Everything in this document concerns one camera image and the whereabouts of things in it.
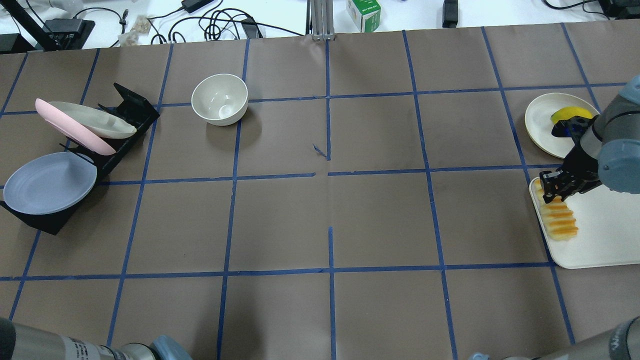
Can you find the sliced yellow bread loaf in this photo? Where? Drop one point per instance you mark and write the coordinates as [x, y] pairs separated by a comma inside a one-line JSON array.
[[557, 218]]

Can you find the cream rectangular tray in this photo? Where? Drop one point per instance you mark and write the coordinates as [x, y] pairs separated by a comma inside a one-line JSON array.
[[609, 230]]

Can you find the blue plate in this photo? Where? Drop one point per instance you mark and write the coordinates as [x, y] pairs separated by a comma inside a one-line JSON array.
[[50, 184]]

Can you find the cream bowl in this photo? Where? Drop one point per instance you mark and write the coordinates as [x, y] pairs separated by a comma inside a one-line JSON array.
[[220, 99]]

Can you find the cream plate in rack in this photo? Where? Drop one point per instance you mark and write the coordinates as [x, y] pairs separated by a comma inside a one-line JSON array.
[[101, 123]]

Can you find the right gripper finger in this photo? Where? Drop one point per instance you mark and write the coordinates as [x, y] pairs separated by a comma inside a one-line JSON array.
[[548, 198], [564, 192]]

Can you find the black dish rack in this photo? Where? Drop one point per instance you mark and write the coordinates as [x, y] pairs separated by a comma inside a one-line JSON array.
[[134, 109]]

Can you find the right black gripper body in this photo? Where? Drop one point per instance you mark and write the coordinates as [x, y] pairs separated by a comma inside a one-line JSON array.
[[581, 168]]

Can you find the pink plate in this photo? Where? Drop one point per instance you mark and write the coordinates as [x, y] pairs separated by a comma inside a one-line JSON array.
[[72, 128]]

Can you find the black power adapter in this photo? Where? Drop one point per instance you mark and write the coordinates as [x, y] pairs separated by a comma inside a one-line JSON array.
[[191, 6]]

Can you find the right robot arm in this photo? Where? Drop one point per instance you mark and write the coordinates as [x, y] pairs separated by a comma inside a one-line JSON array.
[[606, 149]]

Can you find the aluminium frame post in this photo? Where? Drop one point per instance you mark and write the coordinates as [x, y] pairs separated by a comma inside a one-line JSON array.
[[320, 20]]

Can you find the cream plate with lemon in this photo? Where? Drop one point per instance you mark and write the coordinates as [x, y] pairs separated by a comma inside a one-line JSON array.
[[539, 126]]

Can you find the yellow lemon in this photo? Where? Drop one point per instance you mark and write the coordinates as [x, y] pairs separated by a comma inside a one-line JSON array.
[[569, 112]]

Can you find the green white box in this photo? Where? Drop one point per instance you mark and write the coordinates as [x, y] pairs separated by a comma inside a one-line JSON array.
[[365, 14]]

